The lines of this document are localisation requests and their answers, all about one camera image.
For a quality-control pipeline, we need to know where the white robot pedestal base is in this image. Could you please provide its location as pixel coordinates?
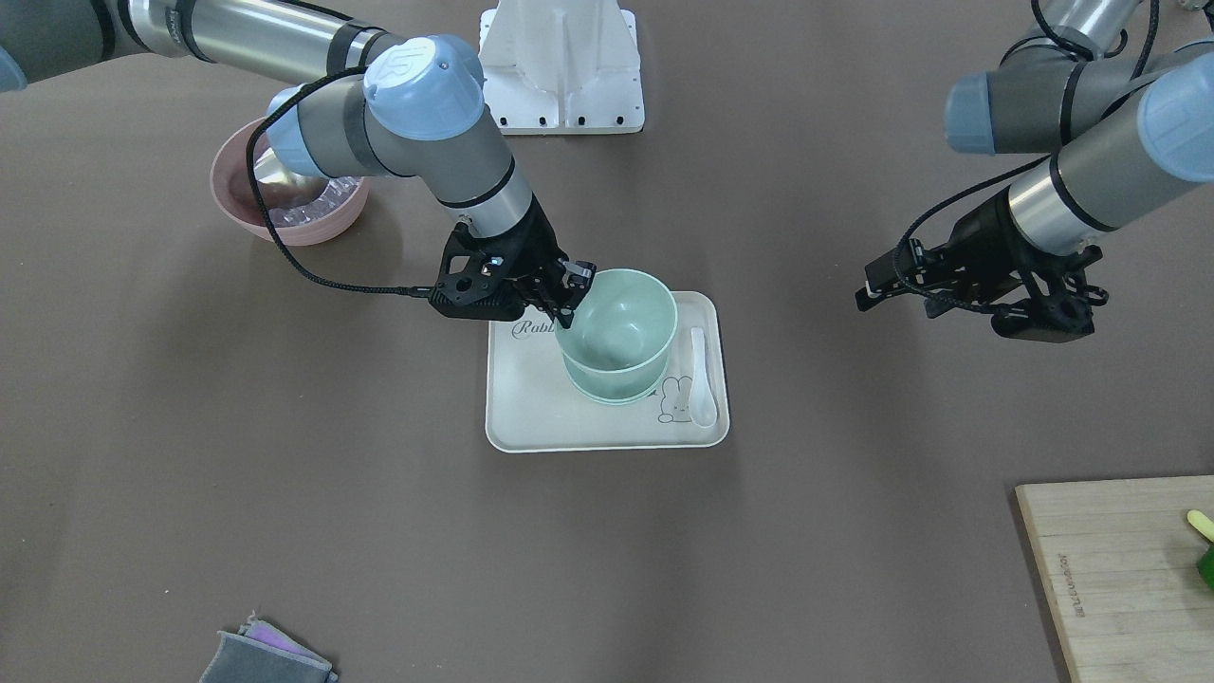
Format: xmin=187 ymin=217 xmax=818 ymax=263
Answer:
xmin=478 ymin=1 xmax=646 ymax=136

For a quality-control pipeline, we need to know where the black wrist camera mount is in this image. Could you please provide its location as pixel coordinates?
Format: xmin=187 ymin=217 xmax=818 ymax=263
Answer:
xmin=429 ymin=234 xmax=527 ymax=323

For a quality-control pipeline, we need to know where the cream white serving tray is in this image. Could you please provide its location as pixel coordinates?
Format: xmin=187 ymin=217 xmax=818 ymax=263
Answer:
xmin=483 ymin=291 xmax=731 ymax=453

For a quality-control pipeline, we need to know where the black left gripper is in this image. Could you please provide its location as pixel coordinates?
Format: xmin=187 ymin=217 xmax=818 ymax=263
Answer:
xmin=855 ymin=190 xmax=1106 ymax=317

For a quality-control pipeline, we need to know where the pink bowl with ice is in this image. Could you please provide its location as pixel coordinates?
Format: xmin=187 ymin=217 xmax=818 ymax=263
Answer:
xmin=210 ymin=120 xmax=370 ymax=247

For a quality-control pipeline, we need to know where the metal scoop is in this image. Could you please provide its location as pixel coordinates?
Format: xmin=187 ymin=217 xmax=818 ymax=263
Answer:
xmin=254 ymin=147 xmax=330 ymax=211

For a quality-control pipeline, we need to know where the green lime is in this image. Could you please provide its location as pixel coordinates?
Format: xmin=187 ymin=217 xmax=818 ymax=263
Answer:
xmin=1196 ymin=543 xmax=1214 ymax=591

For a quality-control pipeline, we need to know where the wooden cutting board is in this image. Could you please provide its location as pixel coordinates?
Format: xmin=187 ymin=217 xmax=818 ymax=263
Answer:
xmin=1015 ymin=476 xmax=1213 ymax=682

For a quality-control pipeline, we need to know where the grey folded cloth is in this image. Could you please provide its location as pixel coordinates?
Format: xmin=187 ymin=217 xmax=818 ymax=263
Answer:
xmin=199 ymin=615 xmax=340 ymax=682

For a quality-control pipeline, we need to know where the white ceramic spoon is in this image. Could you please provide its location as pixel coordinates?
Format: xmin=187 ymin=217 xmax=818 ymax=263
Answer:
xmin=690 ymin=328 xmax=719 ymax=428

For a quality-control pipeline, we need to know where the black camera cable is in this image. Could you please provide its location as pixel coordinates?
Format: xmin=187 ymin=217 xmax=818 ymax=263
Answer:
xmin=246 ymin=66 xmax=439 ymax=298

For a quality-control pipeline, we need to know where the green bowl on tray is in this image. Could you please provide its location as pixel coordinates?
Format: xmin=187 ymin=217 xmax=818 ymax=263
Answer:
xmin=561 ymin=355 xmax=669 ymax=405

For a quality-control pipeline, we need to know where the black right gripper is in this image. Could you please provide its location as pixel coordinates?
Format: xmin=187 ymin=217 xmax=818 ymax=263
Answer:
xmin=452 ymin=198 xmax=596 ymax=329

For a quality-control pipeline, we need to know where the green bowl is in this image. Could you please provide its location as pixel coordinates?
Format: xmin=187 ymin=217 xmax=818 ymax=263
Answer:
xmin=555 ymin=268 xmax=679 ymax=369
xmin=561 ymin=355 xmax=669 ymax=405

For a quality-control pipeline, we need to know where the lemon slice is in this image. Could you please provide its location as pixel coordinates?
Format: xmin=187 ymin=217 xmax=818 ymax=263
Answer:
xmin=1186 ymin=510 xmax=1214 ymax=543

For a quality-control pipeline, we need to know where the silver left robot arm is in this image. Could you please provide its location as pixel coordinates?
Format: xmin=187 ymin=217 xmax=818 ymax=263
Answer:
xmin=855 ymin=1 xmax=1213 ymax=342

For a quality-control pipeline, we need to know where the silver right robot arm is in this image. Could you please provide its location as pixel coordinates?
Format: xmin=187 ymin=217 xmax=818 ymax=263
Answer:
xmin=1 ymin=1 xmax=596 ymax=328

